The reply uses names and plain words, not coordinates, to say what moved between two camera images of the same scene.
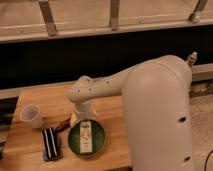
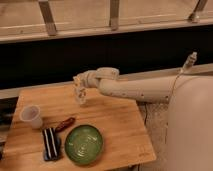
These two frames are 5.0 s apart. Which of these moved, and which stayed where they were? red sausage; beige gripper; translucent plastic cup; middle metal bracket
Moved: beige gripper
Stayed: red sausage; translucent plastic cup; middle metal bracket
